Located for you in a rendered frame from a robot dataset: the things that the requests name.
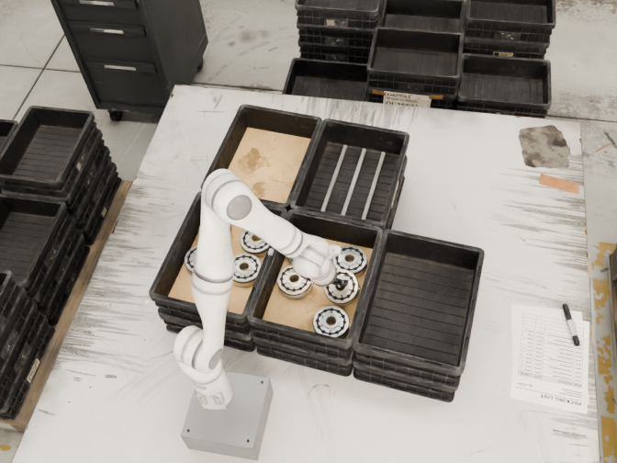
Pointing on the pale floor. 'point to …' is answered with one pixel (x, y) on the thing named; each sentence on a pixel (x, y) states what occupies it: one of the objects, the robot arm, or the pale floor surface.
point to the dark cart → (134, 50)
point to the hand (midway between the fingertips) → (329, 281)
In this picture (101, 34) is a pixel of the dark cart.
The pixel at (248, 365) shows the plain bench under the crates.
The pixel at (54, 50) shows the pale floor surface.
